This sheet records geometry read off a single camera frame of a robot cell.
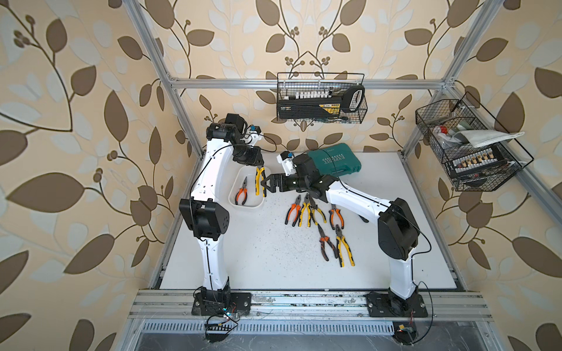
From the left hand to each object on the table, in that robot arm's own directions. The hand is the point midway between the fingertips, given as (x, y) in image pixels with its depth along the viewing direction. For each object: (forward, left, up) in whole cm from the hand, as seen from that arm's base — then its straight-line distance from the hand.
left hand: (261, 159), depth 83 cm
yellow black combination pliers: (-5, -19, -24) cm, 31 cm away
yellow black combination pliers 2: (-22, -32, -25) cm, 46 cm away
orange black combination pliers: (-6, -13, -25) cm, 29 cm away
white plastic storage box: (-3, +6, -24) cm, 25 cm away
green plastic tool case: (+20, -36, -20) cm, 46 cm away
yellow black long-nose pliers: (-6, -23, -25) cm, 34 cm away
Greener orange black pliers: (-9, -30, -25) cm, 40 cm away
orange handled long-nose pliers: (-21, -25, -25) cm, 41 cm away
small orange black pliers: (+3, +10, -26) cm, 28 cm away
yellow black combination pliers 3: (-3, 0, -3) cm, 4 cm away
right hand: (-5, -3, -7) cm, 9 cm away
